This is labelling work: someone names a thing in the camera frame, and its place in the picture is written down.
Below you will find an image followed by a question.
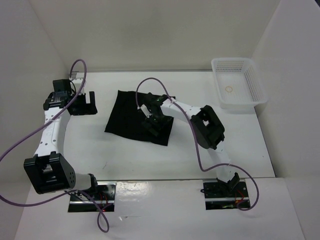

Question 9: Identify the white plastic perforated basket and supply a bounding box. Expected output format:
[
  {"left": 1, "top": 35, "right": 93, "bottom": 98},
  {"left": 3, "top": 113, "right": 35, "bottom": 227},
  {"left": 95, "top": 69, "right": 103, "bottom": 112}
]
[{"left": 211, "top": 57, "right": 268, "bottom": 111}]

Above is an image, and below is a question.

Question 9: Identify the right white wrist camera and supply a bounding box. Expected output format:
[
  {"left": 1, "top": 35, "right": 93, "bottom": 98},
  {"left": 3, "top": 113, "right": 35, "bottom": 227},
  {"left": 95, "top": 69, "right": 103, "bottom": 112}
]
[{"left": 137, "top": 104, "right": 152, "bottom": 118}]

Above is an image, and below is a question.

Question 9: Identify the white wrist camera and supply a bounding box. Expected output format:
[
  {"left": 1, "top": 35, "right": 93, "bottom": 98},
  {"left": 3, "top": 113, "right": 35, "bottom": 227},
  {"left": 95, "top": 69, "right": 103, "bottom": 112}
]
[
  {"left": 69, "top": 72, "right": 83, "bottom": 96},
  {"left": 137, "top": 104, "right": 152, "bottom": 118}
]

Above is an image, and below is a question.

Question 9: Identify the orange ring basket mark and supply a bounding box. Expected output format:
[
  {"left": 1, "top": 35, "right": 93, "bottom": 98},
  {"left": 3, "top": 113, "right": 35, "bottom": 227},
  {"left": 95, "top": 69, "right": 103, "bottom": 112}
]
[{"left": 225, "top": 86, "right": 233, "bottom": 93}]

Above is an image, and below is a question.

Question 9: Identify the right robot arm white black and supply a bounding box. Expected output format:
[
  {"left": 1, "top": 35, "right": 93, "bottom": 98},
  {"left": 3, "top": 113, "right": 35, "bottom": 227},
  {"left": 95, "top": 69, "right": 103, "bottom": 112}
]
[{"left": 135, "top": 92, "right": 240, "bottom": 197}]

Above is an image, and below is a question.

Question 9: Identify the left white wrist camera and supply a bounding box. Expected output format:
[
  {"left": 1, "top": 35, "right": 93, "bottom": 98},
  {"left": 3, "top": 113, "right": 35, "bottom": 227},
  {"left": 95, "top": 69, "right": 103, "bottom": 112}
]
[{"left": 69, "top": 72, "right": 83, "bottom": 96}]

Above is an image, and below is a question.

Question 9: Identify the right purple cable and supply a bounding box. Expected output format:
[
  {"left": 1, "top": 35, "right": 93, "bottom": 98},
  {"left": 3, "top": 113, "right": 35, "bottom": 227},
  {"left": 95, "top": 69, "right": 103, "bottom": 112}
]
[{"left": 135, "top": 77, "right": 260, "bottom": 210}]

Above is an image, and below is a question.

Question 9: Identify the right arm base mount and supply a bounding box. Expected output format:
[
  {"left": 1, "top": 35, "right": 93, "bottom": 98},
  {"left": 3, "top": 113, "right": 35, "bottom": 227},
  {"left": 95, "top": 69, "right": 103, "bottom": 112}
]
[{"left": 200, "top": 180, "right": 251, "bottom": 210}]

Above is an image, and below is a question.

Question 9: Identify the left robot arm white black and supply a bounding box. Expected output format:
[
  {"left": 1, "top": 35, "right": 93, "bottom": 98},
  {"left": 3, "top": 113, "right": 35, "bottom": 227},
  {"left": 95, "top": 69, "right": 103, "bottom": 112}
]
[{"left": 23, "top": 78, "right": 100, "bottom": 200}]

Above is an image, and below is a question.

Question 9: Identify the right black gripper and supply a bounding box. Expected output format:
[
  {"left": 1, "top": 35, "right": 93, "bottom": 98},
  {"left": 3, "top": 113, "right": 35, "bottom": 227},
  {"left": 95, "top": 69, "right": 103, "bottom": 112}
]
[{"left": 141, "top": 111, "right": 172, "bottom": 137}]

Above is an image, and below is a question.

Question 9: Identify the black skirt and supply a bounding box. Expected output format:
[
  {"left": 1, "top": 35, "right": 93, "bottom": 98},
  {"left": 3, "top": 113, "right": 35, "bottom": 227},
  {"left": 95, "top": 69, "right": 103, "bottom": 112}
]
[{"left": 104, "top": 90, "right": 173, "bottom": 146}]

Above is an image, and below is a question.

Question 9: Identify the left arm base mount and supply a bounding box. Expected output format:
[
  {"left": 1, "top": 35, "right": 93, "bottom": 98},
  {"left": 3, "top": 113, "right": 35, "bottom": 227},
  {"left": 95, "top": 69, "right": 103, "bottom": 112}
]
[{"left": 67, "top": 180, "right": 117, "bottom": 213}]

